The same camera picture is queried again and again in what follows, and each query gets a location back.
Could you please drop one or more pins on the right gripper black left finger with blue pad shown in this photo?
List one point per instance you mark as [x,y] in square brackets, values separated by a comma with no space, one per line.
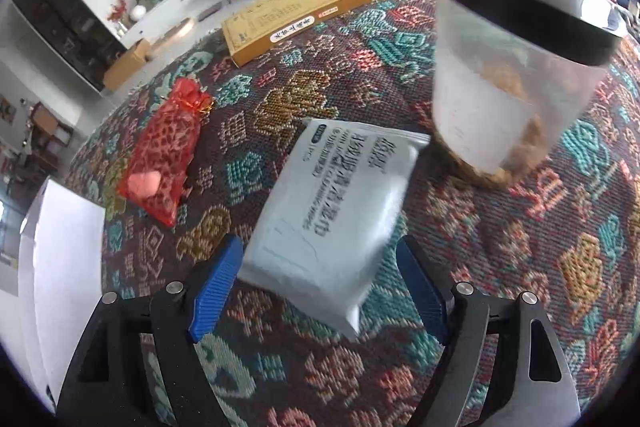
[105,384]

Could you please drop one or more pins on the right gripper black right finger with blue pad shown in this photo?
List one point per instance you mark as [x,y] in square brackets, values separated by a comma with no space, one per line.
[530,385]

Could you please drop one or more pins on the white box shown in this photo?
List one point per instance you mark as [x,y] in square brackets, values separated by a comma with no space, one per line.
[59,282]

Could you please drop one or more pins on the red organza gift bag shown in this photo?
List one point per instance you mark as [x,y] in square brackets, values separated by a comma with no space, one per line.
[155,177]

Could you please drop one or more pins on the white wet wipes pack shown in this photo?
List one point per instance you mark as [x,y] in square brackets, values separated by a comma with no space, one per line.
[320,237]

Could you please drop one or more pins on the cardboard box on floor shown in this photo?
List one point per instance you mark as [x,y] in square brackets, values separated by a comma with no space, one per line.
[126,65]

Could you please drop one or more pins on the clear jar black lid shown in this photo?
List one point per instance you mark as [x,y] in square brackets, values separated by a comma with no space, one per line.
[512,75]

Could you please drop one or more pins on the dark glass display cabinet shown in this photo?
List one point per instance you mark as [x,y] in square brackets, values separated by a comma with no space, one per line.
[72,30]

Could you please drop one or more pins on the yellow book box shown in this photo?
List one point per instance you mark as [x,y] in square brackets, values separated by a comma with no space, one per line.
[263,24]

